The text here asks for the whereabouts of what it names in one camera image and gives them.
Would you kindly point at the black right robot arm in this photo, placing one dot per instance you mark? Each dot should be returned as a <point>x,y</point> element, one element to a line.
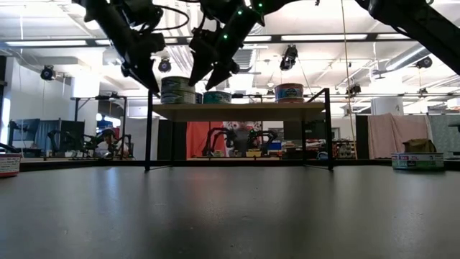
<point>424,25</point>

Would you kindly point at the gold-lidded tin can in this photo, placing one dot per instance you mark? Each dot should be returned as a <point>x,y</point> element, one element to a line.
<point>178,97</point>

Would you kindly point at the black background robot arm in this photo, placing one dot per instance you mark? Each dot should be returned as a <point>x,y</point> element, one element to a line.
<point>215,138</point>
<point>72,140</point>

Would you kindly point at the red tin can white patch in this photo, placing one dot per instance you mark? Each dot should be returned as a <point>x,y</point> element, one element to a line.
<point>9,165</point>

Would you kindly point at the black table mat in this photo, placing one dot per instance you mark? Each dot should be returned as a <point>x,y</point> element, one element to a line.
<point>230,223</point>

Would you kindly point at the black overhead beam light strips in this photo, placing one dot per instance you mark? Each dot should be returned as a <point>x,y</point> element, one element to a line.
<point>323,37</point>

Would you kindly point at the wooden shelf black metal legs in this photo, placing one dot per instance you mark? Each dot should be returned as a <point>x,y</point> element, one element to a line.
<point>244,112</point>

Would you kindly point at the silver-lidded tin can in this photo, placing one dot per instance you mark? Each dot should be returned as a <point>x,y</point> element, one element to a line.
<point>177,83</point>

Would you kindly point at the white blue round object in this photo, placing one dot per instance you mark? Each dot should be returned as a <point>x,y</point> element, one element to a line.
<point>322,155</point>

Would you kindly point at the colourful cartoon poster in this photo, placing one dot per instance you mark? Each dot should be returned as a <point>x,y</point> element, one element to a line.
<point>257,125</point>

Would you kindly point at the person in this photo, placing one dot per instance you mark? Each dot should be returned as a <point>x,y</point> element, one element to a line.
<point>241,138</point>
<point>108,140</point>

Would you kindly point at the black background rig frame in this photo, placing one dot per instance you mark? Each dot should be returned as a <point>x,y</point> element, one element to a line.
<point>124,108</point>

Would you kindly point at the pale teal tin can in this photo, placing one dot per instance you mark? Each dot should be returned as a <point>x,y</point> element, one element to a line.
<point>418,162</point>

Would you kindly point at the grey green partition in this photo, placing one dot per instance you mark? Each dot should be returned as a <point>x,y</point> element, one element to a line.
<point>443,133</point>

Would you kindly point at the white round column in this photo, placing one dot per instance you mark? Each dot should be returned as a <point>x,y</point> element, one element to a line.
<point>386,106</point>

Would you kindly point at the teal can white text label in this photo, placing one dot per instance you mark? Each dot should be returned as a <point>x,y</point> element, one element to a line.
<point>217,98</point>

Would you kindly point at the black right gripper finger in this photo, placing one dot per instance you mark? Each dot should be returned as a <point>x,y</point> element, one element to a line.
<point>221,77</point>
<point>201,68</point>

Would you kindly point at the pink cloth cover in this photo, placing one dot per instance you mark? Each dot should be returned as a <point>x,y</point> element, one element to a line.
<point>388,133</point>

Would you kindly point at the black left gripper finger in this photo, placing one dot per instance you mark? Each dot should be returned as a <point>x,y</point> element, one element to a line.
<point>145,79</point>

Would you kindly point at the blue background screen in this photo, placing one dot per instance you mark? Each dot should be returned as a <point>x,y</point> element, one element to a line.
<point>27,129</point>

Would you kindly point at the yellow box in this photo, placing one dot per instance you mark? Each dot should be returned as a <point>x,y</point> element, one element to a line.
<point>253,153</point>

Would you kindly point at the black ceiling spotlight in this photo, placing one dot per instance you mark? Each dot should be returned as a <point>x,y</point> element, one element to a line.
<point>424,63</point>
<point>164,65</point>
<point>354,89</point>
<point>289,57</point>
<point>47,73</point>

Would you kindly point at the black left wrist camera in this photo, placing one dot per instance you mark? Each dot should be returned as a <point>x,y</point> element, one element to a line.
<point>142,12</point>

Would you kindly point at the olive brown bag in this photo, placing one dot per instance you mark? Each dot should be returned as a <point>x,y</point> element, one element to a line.
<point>418,145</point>

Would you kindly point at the orange red curtain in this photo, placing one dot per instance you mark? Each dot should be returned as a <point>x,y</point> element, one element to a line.
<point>196,138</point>

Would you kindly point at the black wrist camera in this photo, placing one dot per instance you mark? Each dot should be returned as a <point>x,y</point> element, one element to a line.
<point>202,41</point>
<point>142,12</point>

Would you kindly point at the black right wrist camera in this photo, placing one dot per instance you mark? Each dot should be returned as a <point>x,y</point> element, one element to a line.
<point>202,41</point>

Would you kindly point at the silver ventilation duct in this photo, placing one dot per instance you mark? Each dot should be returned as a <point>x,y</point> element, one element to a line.
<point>248,59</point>

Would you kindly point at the blue box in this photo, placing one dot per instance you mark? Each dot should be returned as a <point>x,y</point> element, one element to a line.
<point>275,145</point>

